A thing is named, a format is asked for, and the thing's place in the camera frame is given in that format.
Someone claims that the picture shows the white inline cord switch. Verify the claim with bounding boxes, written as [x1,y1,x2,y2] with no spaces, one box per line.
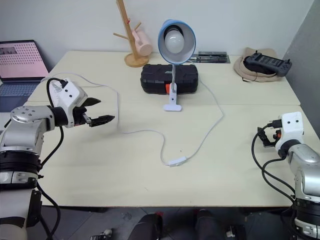
[167,156,188,168]

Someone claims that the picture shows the wooden mug tree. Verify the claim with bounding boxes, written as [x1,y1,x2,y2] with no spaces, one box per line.
[112,0,151,68]

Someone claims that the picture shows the black plastic tool case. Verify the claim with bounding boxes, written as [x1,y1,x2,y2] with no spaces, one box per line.
[139,63,200,96]

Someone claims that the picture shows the pink mug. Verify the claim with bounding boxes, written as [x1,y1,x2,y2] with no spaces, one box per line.
[131,28,153,57]

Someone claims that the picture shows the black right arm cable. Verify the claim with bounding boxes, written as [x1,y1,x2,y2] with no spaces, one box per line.
[251,119,297,204]

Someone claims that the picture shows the black handheld remote controller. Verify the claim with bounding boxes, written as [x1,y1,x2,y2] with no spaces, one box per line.
[243,50,293,78]

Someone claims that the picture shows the small black white floor object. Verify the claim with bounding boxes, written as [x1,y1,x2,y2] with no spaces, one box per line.
[89,228,114,240]
[225,224,247,240]

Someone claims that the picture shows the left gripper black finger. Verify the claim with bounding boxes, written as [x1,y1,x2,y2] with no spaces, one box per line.
[88,115,116,129]
[83,97,102,108]

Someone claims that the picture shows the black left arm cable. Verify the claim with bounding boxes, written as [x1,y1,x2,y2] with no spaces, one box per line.
[37,77,70,240]

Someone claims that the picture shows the beige bucket hat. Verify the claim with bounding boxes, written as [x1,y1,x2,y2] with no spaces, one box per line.
[233,47,286,84]

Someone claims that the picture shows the blue laptop with pink screen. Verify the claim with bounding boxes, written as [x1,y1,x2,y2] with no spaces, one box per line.
[0,39,50,113]

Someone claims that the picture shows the blue shade white desk lamp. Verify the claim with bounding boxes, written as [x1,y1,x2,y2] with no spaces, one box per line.
[157,19,197,113]

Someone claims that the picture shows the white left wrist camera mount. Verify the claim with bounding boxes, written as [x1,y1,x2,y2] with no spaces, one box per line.
[48,78,89,127]

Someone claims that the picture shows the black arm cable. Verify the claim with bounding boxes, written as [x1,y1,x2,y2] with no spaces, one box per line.
[251,119,297,204]
[37,77,70,240]

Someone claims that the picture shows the white lamp power cord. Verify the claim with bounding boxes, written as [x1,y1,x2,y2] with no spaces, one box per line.
[39,58,225,166]

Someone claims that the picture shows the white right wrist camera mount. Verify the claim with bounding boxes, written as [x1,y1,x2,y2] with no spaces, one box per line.
[274,111,305,151]

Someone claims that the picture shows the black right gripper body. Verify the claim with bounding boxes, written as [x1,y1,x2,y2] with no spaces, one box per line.
[264,126,281,145]

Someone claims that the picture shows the white light bulb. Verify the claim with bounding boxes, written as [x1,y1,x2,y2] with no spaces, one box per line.
[163,27,186,54]

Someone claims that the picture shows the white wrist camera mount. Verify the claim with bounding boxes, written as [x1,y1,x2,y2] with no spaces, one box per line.
[48,78,89,127]
[274,111,305,151]

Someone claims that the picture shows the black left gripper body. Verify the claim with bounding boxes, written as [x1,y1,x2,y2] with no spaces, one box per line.
[72,105,93,128]

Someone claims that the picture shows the dark rounded shape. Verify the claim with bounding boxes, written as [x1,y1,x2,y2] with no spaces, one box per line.
[129,212,164,240]
[194,209,224,240]

